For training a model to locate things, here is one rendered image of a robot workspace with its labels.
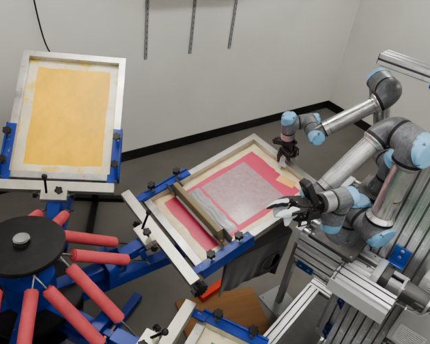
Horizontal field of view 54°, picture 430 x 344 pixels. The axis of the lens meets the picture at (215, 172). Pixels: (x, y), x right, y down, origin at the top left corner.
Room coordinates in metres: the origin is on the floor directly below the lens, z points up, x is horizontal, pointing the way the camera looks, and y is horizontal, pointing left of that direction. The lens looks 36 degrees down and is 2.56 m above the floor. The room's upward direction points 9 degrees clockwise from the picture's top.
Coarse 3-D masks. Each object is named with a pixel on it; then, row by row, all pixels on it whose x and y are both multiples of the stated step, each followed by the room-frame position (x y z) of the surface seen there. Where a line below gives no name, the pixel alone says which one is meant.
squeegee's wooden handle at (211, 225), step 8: (176, 184) 1.73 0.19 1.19; (176, 192) 1.73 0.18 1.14; (184, 192) 1.67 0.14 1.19; (184, 200) 1.66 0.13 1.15; (192, 200) 1.62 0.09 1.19; (192, 208) 1.60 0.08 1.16; (200, 208) 1.57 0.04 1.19; (200, 216) 1.55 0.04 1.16; (208, 216) 1.52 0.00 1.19; (208, 224) 1.49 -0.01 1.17; (216, 224) 1.48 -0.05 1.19; (216, 232) 1.43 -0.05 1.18
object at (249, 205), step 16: (272, 176) 1.89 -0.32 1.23; (240, 192) 1.78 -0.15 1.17; (256, 192) 1.78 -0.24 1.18; (272, 192) 1.77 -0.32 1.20; (288, 192) 1.77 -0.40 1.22; (224, 208) 1.67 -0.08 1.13; (240, 208) 1.67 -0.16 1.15; (256, 208) 1.67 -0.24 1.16; (192, 224) 1.57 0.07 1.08; (240, 224) 1.57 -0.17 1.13; (208, 240) 1.47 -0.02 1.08
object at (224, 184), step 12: (252, 156) 2.05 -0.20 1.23; (228, 168) 1.96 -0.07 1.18; (240, 168) 1.96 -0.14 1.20; (252, 168) 1.96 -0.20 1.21; (264, 168) 1.95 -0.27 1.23; (204, 180) 1.87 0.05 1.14; (216, 180) 1.87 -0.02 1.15; (228, 180) 1.87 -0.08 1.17; (240, 180) 1.86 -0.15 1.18; (252, 180) 1.86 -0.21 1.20; (204, 192) 1.78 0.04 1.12; (216, 192) 1.78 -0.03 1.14; (228, 192) 1.78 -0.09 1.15; (168, 204) 1.70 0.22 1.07; (180, 204) 1.70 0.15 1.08; (216, 204) 1.70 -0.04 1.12; (180, 216) 1.62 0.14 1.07; (192, 216) 1.62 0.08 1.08
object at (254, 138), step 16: (240, 144) 2.11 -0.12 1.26; (256, 144) 2.14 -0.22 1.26; (208, 160) 1.98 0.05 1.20; (192, 176) 1.88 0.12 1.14; (304, 176) 1.85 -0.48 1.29; (160, 192) 1.75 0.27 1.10; (160, 224) 1.56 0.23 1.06; (272, 224) 1.54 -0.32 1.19; (176, 240) 1.44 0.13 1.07; (192, 256) 1.36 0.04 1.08
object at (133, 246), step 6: (138, 240) 1.40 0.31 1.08; (126, 246) 1.37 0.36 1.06; (132, 246) 1.37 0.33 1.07; (138, 246) 1.37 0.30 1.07; (144, 246) 1.37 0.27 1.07; (120, 252) 1.34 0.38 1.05; (126, 252) 1.34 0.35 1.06; (132, 252) 1.34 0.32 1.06; (138, 252) 1.35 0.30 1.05; (132, 258) 1.33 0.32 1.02
